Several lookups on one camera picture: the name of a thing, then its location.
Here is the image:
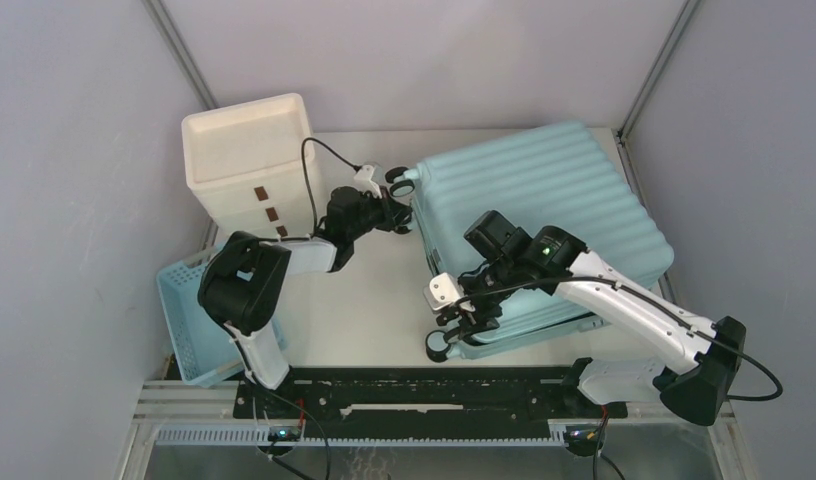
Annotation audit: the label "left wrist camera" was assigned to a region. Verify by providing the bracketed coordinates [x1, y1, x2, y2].
[353, 163, 385, 199]

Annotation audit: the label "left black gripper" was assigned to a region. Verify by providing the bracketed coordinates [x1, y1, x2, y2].
[346, 184, 410, 241]

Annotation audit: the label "aluminium frame rails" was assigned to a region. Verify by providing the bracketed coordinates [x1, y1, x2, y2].
[116, 377, 754, 480]

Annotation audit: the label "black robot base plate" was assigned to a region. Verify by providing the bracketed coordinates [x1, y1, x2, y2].
[233, 366, 627, 442]

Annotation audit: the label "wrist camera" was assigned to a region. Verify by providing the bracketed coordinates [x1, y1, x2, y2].
[423, 272, 476, 314]
[353, 163, 385, 199]

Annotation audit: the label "light blue hard-shell suitcase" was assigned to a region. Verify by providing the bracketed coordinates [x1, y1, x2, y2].
[384, 120, 676, 364]

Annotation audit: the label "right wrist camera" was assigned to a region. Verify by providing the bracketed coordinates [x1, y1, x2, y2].
[423, 272, 476, 314]

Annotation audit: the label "white three-drawer storage cabinet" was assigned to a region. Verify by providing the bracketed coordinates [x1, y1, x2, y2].
[181, 93, 328, 238]

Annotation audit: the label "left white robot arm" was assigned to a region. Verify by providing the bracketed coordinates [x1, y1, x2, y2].
[197, 186, 412, 417]

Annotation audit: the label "light blue perforated plastic basket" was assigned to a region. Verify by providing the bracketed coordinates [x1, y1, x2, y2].
[156, 245, 287, 389]

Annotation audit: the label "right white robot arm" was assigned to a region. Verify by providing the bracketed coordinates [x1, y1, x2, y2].
[424, 210, 747, 426]

